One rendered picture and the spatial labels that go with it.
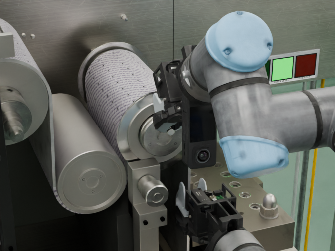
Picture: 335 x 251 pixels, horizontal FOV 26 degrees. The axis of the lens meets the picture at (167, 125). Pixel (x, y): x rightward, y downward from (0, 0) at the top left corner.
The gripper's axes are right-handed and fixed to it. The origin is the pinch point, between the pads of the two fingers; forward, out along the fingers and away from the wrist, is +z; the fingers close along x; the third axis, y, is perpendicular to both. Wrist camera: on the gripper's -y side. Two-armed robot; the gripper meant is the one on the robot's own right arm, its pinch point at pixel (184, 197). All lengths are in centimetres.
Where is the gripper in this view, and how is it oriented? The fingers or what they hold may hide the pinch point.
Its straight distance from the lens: 134.1
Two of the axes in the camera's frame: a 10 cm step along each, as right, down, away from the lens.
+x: -9.3, 1.5, -3.2
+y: 0.0, -9.0, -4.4
